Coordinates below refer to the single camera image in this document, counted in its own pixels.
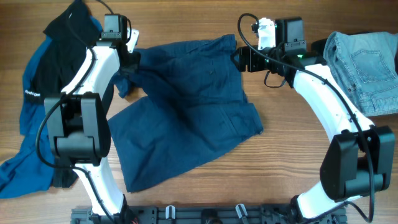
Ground light blue denim jeans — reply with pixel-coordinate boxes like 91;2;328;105
323;32;397;116

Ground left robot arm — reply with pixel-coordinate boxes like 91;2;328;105
40;14;141;223

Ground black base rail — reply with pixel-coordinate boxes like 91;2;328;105
70;204;348;224

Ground navy blue shorts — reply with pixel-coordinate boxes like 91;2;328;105
108;34;263;192

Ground black folded garment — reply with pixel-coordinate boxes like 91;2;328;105
311;31;397;58

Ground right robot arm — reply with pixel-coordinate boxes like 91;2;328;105
231;17;396;223

